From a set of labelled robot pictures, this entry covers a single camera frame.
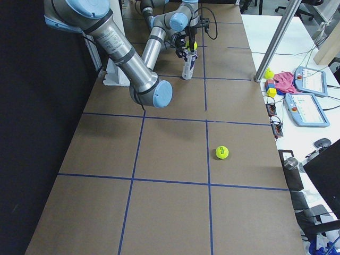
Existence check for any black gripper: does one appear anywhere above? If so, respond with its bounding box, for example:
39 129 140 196
185 25 198 38
174 37 198 59

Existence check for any clear tennis ball can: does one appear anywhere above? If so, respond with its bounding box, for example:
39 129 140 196
182 49 196 80

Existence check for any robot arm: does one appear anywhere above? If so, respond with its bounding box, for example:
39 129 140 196
44 1 200 108
140 1 199 65

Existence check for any blue cube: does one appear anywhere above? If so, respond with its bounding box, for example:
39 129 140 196
265 83 276 89

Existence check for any yellow cube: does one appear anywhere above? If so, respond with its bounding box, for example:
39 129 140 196
266 88 277 98

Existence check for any pink cloth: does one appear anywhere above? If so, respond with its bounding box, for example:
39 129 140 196
274 72 298 94

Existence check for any teach pendant far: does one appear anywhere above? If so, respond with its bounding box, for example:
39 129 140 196
294 66 328 97

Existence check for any teach pendant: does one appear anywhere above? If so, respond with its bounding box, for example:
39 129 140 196
294 66 328 97
284 93 330 128

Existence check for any teach pendant near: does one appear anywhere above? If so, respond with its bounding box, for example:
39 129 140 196
284 93 330 128

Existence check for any steel cup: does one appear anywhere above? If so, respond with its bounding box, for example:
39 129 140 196
283 157 299 171

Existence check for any black computer mouse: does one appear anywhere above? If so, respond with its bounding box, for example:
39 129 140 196
313 138 332 148

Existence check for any black monitor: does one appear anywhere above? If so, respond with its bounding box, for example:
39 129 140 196
304 140 339 219

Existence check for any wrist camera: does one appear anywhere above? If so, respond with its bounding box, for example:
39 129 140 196
198 17 210 33

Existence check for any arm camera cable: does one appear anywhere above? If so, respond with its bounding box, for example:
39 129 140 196
193 6 219 40

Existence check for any white mounting post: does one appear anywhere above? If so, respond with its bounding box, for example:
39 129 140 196
103 0 130 87

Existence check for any aluminium frame post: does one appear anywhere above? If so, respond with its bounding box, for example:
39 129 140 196
253 0 302 83

